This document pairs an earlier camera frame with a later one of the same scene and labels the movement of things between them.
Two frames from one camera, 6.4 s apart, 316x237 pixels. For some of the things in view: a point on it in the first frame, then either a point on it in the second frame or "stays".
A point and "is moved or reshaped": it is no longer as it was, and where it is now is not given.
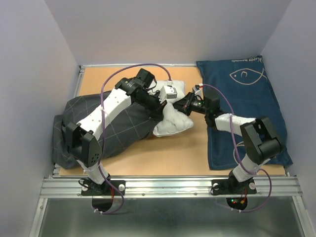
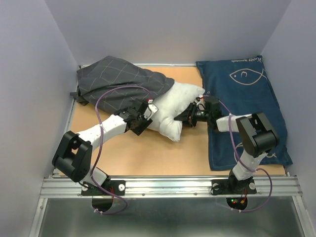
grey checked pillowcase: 130,125 → 111,71
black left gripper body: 152,104 → 143,123
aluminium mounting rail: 70,187 stays
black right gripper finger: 182,105 → 183,116
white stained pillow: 173,120 is moved or reshaped
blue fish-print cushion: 244,91 stays
